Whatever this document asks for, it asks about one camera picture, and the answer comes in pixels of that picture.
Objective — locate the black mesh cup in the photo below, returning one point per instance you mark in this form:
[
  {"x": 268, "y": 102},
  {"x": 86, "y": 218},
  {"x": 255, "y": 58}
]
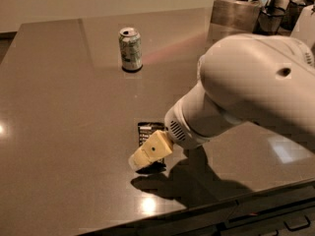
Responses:
[{"x": 269, "y": 20}]

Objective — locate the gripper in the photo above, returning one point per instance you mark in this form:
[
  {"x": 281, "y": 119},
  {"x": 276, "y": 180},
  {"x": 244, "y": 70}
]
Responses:
[{"x": 181, "y": 132}]

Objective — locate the dark container back right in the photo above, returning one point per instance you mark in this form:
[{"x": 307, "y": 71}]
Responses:
[{"x": 293, "y": 9}]

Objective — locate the black rxbar chocolate wrapper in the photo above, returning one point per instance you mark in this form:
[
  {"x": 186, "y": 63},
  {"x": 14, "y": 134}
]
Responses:
[{"x": 145, "y": 129}]

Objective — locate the stainless steel box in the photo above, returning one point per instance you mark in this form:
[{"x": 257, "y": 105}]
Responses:
[{"x": 234, "y": 14}]

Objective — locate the black drawer handle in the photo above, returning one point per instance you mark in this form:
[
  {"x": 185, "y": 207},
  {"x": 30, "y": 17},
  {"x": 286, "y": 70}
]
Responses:
[{"x": 297, "y": 223}]

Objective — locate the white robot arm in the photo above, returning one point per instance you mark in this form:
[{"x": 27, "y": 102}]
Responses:
[{"x": 267, "y": 80}]

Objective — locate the green white soda can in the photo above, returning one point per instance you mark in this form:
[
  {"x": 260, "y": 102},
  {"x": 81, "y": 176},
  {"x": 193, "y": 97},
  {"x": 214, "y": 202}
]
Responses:
[{"x": 130, "y": 49}]

